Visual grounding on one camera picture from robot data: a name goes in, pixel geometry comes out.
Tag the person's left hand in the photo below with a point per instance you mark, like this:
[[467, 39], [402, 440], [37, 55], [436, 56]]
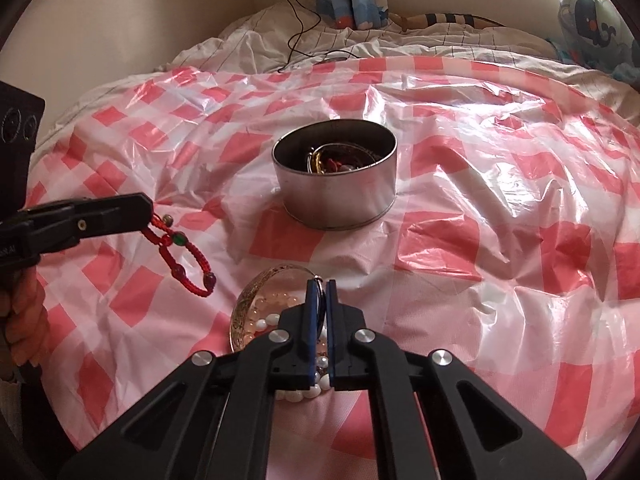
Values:
[[27, 320]]

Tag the red checked plastic sheet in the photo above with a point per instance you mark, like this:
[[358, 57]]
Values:
[[475, 185]]

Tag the white striped duvet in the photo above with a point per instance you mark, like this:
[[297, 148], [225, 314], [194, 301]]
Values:
[[260, 35]]

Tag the engraved metal bangle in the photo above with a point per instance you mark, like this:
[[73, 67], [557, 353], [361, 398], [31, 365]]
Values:
[[250, 286]]

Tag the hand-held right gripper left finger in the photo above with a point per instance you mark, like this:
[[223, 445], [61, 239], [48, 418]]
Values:
[[312, 320]]

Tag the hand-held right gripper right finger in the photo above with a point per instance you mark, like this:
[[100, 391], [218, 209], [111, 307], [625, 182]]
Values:
[[332, 320]]

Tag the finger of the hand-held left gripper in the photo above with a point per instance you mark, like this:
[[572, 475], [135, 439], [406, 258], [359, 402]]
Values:
[[100, 230], [100, 207]]

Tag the round metal tin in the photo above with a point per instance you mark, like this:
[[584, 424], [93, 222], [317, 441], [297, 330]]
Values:
[[340, 200]]

